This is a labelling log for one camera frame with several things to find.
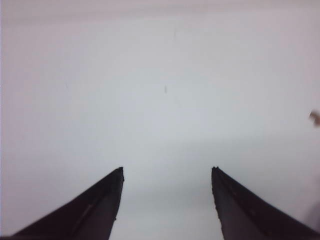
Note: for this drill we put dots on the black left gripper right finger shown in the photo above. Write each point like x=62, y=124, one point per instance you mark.
x=243, y=215

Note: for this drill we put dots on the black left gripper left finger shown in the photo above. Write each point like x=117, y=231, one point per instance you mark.
x=89, y=216

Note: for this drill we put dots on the brown chip mark on table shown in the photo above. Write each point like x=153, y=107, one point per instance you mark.
x=315, y=117

